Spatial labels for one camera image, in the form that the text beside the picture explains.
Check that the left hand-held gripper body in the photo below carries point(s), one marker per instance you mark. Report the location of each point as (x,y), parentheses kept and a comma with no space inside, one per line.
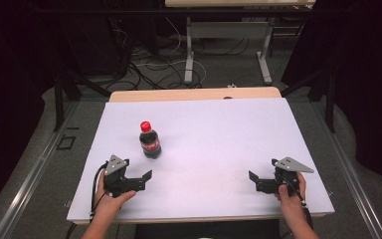
(114,172)

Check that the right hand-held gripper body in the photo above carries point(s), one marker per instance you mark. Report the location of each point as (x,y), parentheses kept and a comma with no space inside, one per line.
(286,174)

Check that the cola bottle with red label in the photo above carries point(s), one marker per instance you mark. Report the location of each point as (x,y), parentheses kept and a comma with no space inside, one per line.
(150,146)

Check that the red bottle cap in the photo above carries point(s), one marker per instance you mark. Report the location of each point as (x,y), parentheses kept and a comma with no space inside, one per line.
(146,126)

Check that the person's right hand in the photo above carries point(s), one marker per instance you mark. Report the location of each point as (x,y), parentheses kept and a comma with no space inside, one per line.
(291,204)

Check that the person's left hand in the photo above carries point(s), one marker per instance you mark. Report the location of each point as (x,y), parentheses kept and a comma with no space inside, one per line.
(107,203)

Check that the white board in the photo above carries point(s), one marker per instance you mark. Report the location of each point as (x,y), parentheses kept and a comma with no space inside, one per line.
(209,149)

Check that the black metal stand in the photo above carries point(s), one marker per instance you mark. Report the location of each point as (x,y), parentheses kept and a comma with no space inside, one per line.
(58,99)
(330,99)

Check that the wooden table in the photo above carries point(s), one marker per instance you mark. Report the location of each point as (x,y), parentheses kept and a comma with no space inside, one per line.
(179,94)

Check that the dark curtain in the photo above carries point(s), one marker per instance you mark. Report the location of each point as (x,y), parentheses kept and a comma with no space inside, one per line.
(10,83)
(368,83)

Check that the white-framed desk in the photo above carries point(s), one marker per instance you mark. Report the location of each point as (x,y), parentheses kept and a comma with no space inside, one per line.
(229,30)

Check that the aluminium rail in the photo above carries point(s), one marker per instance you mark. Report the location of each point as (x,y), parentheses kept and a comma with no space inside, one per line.
(30,181)
(351,172)

